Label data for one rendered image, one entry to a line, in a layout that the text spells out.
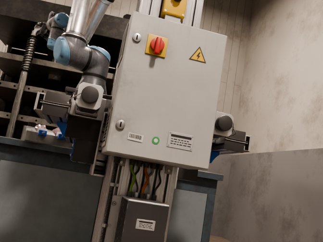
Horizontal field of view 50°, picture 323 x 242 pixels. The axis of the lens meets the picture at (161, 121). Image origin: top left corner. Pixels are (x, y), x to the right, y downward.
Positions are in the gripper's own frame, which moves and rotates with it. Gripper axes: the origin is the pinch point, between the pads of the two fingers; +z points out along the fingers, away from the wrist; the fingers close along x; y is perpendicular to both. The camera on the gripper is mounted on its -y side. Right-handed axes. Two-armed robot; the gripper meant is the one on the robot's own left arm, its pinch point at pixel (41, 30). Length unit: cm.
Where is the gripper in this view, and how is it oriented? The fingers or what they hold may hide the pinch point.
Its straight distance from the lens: 225.7
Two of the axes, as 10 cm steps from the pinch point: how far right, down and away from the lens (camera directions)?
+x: 7.3, 3.6, 5.8
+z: -6.3, 0.3, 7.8
